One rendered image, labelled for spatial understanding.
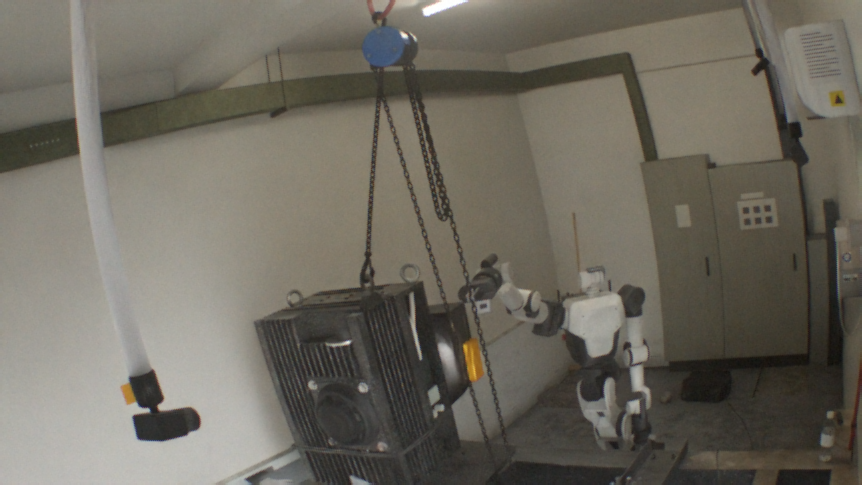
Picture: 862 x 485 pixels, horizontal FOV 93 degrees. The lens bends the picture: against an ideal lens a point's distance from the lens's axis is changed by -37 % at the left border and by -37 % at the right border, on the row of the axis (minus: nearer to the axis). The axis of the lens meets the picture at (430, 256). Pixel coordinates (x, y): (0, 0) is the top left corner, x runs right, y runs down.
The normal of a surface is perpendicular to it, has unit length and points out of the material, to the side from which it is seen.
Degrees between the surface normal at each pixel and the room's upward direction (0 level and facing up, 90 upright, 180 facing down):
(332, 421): 90
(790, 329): 90
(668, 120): 90
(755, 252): 90
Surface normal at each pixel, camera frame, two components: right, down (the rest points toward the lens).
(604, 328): 0.06, 0.04
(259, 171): 0.74, -0.07
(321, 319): -0.46, 0.22
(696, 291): -0.63, 0.25
